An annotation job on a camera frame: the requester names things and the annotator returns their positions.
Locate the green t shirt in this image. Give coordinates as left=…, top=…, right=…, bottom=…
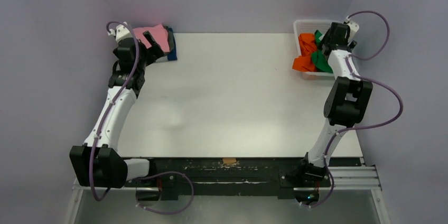
left=311, top=30, right=333, bottom=73

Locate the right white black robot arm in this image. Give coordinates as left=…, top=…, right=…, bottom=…
left=282, top=22, right=373, bottom=185

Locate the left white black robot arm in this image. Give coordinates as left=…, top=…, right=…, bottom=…
left=69, top=26, right=176, bottom=188

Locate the folded pink t shirt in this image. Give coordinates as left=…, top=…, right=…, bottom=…
left=133, top=24, right=170, bottom=52

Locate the folded blue t shirt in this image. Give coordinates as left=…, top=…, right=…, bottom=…
left=155, top=25, right=178, bottom=62

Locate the orange t shirt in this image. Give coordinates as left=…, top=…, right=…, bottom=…
left=292, top=33, right=318, bottom=72

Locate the white plastic basket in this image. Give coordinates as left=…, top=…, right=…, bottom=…
left=293, top=19, right=334, bottom=80

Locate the brown tape piece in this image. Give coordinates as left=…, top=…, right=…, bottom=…
left=222, top=157, right=238, bottom=166

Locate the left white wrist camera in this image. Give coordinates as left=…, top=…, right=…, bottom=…
left=107, top=24, right=132, bottom=43

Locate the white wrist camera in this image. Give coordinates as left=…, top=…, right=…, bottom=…
left=107, top=24, right=132, bottom=43
left=343, top=16, right=360, bottom=35

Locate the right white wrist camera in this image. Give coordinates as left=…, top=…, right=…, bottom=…
left=343, top=16, right=360, bottom=35

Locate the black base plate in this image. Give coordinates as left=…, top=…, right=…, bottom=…
left=123, top=157, right=362, bottom=201

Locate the aluminium rail frame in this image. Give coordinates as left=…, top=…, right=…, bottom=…
left=71, top=165, right=383, bottom=192

